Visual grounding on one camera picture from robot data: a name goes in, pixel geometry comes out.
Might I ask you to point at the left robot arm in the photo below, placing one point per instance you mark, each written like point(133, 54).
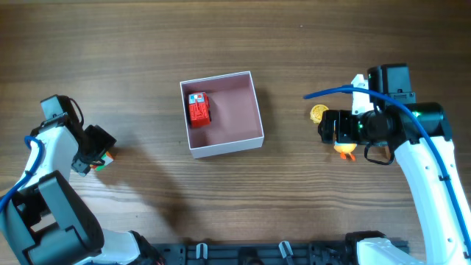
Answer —
point(42, 217)

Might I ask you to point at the small colourful puzzle cube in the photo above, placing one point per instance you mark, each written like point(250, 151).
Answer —
point(106, 159)

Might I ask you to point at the orange duck toy blue hat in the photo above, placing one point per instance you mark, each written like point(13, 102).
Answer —
point(345, 150)

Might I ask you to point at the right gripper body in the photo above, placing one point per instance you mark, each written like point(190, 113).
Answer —
point(347, 126)

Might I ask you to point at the yellow round ball toy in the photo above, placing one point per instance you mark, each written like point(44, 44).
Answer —
point(317, 112)

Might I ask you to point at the white box pink interior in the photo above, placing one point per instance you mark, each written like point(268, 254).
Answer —
point(236, 123)

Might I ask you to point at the red toy truck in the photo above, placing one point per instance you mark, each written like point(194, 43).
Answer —
point(199, 109)

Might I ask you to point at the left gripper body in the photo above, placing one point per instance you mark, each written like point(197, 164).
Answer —
point(93, 149)

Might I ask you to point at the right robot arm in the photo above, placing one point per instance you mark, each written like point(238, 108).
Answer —
point(385, 112)

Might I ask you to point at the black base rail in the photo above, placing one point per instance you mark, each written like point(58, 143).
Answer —
point(312, 253)

